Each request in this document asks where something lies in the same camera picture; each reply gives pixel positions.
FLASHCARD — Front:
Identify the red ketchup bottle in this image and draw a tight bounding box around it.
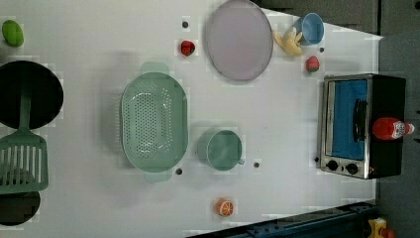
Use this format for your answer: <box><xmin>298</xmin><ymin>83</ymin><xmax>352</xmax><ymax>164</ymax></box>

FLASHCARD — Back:
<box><xmin>372</xmin><ymin>117</ymin><xmax>415</xmax><ymax>141</ymax></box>

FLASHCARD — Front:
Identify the silver black toaster oven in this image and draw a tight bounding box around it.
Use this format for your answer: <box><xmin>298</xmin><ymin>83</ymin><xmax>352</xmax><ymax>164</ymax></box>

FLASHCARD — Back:
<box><xmin>319</xmin><ymin>73</ymin><xmax>406</xmax><ymax>179</ymax></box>

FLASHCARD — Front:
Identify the green mug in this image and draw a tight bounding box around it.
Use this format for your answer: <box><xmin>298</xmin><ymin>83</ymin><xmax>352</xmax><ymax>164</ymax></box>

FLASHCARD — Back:
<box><xmin>197</xmin><ymin>128</ymin><xmax>245</xmax><ymax>172</ymax></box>

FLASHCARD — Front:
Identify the green perforated colander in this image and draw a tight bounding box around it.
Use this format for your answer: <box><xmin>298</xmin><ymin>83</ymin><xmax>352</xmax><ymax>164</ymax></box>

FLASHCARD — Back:
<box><xmin>120</xmin><ymin>61</ymin><xmax>188</xmax><ymax>183</ymax></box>

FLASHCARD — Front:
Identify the red green toy strawberry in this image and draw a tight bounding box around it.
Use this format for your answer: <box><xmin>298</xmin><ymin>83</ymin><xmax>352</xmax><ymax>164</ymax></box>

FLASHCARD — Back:
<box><xmin>180</xmin><ymin>41</ymin><xmax>195</xmax><ymax>57</ymax></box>

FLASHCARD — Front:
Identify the round lilac plate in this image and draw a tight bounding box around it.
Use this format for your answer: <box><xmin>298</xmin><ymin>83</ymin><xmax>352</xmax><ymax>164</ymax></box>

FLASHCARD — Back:
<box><xmin>205</xmin><ymin>0</ymin><xmax>273</xmax><ymax>80</ymax></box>

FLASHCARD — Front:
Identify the orange slice toy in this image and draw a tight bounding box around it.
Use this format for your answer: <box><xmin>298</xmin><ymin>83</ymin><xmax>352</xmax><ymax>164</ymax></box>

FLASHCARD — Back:
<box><xmin>215</xmin><ymin>198</ymin><xmax>234</xmax><ymax>217</ymax></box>

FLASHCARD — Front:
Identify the yellow toy banana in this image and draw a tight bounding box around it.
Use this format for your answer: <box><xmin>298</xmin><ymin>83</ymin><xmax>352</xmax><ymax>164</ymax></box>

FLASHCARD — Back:
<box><xmin>273</xmin><ymin>27</ymin><xmax>303</xmax><ymax>57</ymax></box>

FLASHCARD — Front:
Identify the pink toy strawberry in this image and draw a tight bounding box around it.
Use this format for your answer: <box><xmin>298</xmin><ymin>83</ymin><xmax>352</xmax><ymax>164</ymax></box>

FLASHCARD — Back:
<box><xmin>306</xmin><ymin>56</ymin><xmax>320</xmax><ymax>72</ymax></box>

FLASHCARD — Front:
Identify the blue bowl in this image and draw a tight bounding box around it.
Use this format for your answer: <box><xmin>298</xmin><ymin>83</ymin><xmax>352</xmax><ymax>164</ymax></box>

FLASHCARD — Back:
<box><xmin>293</xmin><ymin>13</ymin><xmax>325</xmax><ymax>46</ymax></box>

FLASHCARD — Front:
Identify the black round pan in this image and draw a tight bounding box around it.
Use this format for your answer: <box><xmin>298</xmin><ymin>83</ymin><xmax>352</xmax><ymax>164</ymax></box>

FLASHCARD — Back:
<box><xmin>0</xmin><ymin>60</ymin><xmax>64</xmax><ymax>129</ymax></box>

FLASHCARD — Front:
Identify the green slotted spatula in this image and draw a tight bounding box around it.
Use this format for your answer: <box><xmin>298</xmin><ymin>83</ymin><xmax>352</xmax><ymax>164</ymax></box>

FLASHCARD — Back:
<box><xmin>0</xmin><ymin>95</ymin><xmax>49</xmax><ymax>194</ymax></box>

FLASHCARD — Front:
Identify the yellow red clamp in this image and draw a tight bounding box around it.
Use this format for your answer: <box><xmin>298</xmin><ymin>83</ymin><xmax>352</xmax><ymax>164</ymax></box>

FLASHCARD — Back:
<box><xmin>368</xmin><ymin>218</ymin><xmax>395</xmax><ymax>238</ymax></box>

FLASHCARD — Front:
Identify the green toy lime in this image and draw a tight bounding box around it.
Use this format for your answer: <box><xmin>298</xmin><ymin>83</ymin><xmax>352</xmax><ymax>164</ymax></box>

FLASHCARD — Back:
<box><xmin>2</xmin><ymin>20</ymin><xmax>24</xmax><ymax>48</ymax></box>

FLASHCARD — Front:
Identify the blue metal frame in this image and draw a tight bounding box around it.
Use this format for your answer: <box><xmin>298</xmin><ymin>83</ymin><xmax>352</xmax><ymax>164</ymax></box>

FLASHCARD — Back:
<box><xmin>189</xmin><ymin>202</ymin><xmax>378</xmax><ymax>238</ymax></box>

